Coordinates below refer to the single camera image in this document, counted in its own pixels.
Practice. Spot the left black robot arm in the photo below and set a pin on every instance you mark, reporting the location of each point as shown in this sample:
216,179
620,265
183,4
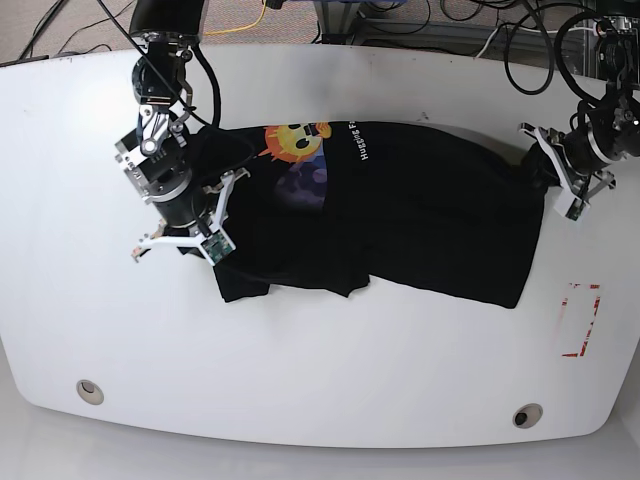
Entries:
604,130

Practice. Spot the red tape rectangle marker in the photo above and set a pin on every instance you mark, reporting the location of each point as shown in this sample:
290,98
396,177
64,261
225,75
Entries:
579,311

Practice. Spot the left table grommet hole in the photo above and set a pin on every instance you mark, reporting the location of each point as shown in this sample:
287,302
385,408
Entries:
90,392

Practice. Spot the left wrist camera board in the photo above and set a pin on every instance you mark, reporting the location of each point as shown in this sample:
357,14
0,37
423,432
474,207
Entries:
570,206

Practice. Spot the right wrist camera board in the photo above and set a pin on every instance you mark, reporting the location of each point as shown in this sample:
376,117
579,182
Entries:
217,247

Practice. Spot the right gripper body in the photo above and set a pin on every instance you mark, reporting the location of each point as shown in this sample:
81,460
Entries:
190,213

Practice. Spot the right table grommet hole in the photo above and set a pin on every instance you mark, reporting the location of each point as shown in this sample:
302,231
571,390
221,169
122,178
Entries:
527,416

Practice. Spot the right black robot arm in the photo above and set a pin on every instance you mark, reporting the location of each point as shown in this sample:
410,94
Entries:
159,156

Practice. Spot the table grommet hole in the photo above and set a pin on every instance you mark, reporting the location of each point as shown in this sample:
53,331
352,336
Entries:
90,392
527,416

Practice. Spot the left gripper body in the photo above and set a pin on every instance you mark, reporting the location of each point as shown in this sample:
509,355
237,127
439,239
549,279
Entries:
573,162

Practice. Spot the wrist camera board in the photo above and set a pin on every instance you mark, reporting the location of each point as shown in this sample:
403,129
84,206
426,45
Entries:
570,206
217,247

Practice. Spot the black t-shirt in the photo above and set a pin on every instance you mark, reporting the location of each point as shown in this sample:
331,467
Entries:
329,206

